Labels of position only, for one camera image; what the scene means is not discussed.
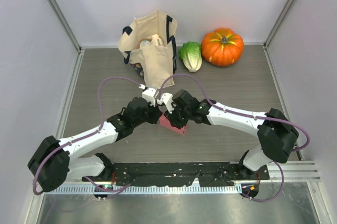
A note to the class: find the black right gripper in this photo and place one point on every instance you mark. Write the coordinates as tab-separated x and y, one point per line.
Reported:
171	116

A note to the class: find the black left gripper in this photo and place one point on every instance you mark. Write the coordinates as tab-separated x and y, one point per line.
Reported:
156	114

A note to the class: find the pink paper box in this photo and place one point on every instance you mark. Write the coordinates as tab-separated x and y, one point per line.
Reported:
164	122

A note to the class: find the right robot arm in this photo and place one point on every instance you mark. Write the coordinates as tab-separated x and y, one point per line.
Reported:
276	136

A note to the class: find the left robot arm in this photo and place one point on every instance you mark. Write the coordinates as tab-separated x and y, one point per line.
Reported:
56	161

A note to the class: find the green lettuce toy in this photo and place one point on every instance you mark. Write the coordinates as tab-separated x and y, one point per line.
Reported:
191	56

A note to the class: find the beige canvas tote bag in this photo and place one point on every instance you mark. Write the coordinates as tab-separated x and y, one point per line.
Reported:
154	64

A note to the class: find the white round container in bag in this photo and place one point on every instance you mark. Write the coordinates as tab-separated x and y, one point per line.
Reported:
145	43

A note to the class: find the orange pumpkin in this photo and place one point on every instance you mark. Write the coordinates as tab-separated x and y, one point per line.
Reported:
222	47

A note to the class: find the beige bottle in bag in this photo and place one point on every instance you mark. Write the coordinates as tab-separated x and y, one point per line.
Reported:
156	40

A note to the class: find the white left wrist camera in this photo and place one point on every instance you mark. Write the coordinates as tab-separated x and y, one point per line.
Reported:
149	94

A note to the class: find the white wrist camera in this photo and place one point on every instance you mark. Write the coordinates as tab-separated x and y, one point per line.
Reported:
149	94
166	100

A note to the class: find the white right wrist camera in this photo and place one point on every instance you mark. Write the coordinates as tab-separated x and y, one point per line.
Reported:
166	100

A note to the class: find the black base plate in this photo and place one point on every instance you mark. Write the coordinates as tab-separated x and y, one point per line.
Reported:
178	174

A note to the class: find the slotted cable duct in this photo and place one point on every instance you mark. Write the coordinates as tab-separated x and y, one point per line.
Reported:
195	188

